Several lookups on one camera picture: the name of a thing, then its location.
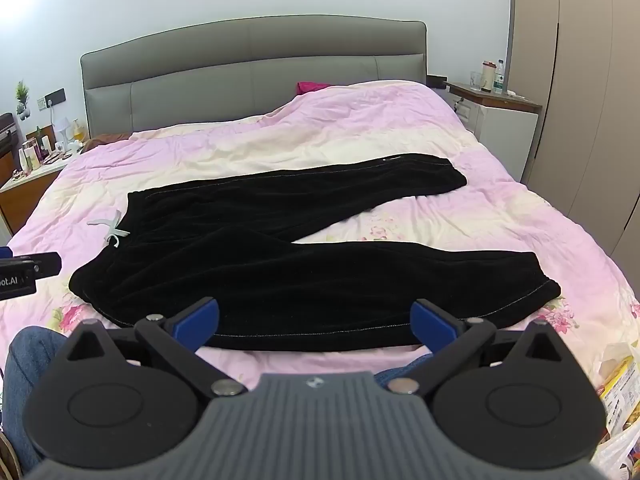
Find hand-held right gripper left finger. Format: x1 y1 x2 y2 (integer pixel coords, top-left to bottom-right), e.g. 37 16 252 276
62 296 247 397

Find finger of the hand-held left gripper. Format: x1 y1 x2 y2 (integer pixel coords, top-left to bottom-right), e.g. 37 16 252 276
0 246 62 279

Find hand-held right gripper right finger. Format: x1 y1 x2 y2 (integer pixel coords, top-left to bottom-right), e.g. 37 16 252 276
387 298 577 396

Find black pants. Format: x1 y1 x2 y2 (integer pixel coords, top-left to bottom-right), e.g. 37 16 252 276
69 154 562 353

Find wooden nightstand with white top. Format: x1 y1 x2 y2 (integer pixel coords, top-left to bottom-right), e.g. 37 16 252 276
0 159 77 235

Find person's left leg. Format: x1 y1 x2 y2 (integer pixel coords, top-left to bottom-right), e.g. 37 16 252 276
2 326 77 468

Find dark brown cabinet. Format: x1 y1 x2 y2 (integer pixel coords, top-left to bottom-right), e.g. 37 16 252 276
0 112 17 186

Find brown pillow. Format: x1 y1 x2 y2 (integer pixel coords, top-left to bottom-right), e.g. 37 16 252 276
81 132 132 154

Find small potted plant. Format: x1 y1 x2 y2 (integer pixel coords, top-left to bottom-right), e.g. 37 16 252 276
13 80 32 120

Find plastic bag with yellow packets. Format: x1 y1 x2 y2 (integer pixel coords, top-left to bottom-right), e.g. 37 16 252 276
596 339 640 480

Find pink floral quilt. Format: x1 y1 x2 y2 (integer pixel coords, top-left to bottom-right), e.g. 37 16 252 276
0 80 640 441

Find white and wood nightstand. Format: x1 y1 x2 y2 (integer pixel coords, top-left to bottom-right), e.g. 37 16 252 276
446 81 544 150

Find grey padded headboard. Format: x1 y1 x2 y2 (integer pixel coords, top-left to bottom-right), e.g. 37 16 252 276
80 15 428 140

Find magenta cloth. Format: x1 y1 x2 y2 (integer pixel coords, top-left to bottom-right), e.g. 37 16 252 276
296 80 335 96

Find beige wardrobe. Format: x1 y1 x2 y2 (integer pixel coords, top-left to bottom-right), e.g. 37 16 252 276
509 0 640 233

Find black wall socket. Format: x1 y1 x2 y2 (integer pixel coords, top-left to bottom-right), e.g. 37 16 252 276
37 88 66 110

